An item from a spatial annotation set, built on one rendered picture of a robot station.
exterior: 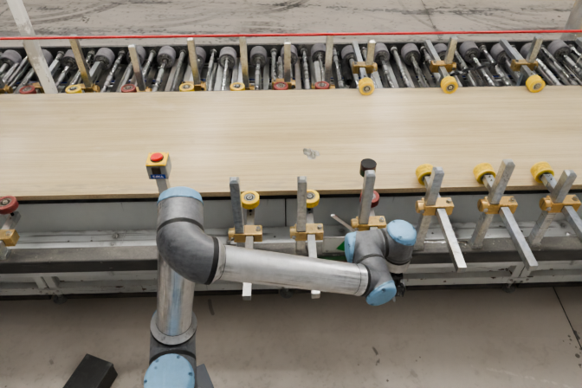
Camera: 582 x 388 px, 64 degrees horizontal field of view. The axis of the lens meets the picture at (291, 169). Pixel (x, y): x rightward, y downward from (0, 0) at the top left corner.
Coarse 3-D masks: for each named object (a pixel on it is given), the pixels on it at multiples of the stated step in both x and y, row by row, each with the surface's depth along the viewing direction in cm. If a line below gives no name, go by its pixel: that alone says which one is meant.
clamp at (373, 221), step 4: (376, 216) 189; (380, 216) 189; (352, 220) 187; (356, 220) 187; (372, 220) 187; (376, 220) 187; (352, 224) 186; (356, 224) 186; (360, 224) 186; (364, 224) 186; (368, 224) 186; (372, 224) 186; (376, 224) 186; (380, 224) 186; (384, 224) 186; (360, 228) 186; (364, 228) 186; (368, 228) 186; (380, 228) 187
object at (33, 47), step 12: (12, 0) 218; (12, 12) 222; (24, 12) 225; (24, 24) 226; (24, 36) 230; (36, 48) 235; (36, 60) 239; (36, 72) 244; (48, 72) 247; (48, 84) 248
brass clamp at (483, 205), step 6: (486, 198) 182; (504, 198) 182; (480, 204) 183; (486, 204) 181; (492, 204) 180; (498, 204) 180; (504, 204) 180; (510, 204) 180; (516, 204) 180; (480, 210) 183; (486, 210) 181; (492, 210) 182; (498, 210) 182; (510, 210) 182
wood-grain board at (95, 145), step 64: (0, 128) 228; (64, 128) 228; (128, 128) 228; (192, 128) 228; (256, 128) 228; (320, 128) 228; (384, 128) 228; (448, 128) 228; (512, 128) 228; (576, 128) 228; (0, 192) 195; (64, 192) 195; (128, 192) 195; (320, 192) 197; (384, 192) 198
